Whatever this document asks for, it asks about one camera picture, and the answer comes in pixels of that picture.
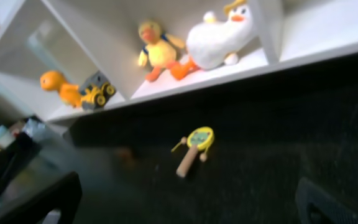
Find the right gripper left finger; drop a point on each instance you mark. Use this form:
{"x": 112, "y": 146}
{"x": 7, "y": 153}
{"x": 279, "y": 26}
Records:
{"x": 57, "y": 196}

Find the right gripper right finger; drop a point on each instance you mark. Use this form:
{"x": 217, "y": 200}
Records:
{"x": 319, "y": 205}

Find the orange toy figure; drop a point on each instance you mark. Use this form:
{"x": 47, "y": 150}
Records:
{"x": 68, "y": 93}

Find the grey and yellow toy truck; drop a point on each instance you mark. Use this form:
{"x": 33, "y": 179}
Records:
{"x": 96, "y": 93}

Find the yellow rattle drum toy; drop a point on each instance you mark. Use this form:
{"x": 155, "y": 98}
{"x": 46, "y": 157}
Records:
{"x": 200, "y": 138}

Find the white shelf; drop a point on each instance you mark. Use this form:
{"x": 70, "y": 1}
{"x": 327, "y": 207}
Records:
{"x": 216, "y": 74}

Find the yellow plush duck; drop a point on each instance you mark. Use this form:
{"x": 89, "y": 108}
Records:
{"x": 160, "y": 53}

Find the white plush goose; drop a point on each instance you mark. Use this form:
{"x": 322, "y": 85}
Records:
{"x": 213, "y": 40}

